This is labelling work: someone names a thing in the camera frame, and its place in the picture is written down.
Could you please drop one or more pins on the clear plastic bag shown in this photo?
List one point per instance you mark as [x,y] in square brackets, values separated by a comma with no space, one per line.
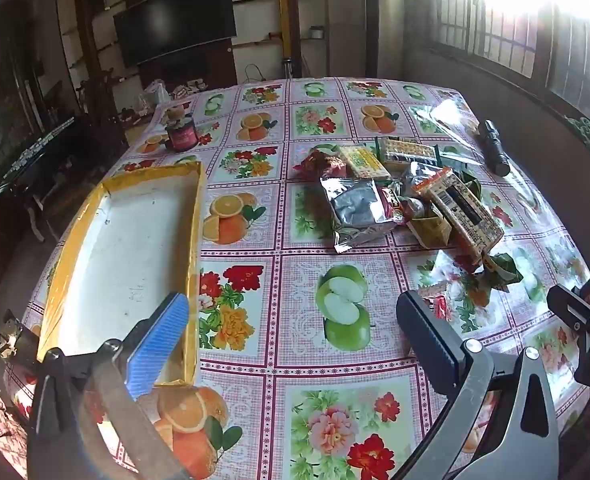
[157,94]

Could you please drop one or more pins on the green cracker packet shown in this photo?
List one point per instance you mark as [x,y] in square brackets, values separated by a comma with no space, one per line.
[407,152]

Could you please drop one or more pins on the small red snack packet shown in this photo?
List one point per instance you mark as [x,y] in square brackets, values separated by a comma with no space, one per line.
[440,305]

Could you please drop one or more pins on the small white can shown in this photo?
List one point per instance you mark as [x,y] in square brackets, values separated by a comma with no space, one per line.
[316,33]

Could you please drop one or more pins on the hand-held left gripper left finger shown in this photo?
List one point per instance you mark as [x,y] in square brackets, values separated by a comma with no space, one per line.
[157,345]

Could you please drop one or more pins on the fruit and flower tablecloth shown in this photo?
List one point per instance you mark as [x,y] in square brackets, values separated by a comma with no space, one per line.
[285,310]

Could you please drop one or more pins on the yellow cracker packet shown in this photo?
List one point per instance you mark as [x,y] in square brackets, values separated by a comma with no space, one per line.
[362,160]

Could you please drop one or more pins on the small wooden table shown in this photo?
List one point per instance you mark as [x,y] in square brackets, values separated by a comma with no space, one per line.
[135,127]

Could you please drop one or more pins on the black television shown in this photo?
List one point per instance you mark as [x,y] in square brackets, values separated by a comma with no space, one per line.
[175,20]

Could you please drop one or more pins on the dark door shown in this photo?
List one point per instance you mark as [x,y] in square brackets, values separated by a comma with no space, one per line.
[370,20]

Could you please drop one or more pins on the black flashlight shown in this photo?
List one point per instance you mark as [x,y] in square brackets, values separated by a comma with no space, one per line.
[495,150]

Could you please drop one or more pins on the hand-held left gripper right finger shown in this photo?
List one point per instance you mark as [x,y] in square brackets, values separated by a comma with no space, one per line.
[432,345]

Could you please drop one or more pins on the yellow snack packet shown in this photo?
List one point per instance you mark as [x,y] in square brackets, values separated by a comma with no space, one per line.
[427,232]

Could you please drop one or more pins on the steel flask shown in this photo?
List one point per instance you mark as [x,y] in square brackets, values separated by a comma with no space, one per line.
[288,67]

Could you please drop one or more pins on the barred window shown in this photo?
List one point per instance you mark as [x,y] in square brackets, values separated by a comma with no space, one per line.
[495,25]

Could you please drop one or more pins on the heap of small printed cartons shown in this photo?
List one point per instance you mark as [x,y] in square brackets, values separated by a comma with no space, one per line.
[190,91]

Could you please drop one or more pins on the dark glass side table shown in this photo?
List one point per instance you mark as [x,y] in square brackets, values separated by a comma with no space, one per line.
[30,152]

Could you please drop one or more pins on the small beige jar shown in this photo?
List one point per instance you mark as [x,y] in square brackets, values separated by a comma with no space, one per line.
[176,112]

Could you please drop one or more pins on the yellow pole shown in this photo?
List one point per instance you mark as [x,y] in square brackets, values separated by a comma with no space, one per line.
[288,5]

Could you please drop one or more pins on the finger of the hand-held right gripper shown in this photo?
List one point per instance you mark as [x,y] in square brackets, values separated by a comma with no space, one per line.
[570,305]

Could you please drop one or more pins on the wooden chair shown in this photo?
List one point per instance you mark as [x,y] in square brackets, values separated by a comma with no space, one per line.
[95,95]

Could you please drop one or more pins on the red label jar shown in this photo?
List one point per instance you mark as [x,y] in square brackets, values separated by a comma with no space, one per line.
[182,137]

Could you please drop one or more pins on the yellow cardboard box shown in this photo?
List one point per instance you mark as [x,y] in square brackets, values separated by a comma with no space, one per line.
[125,260]

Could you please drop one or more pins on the brass metal fixture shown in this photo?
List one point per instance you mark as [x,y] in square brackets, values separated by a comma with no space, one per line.
[10,335]

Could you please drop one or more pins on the orange-edged clear snack packet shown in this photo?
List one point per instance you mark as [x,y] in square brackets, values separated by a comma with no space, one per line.
[467,215]

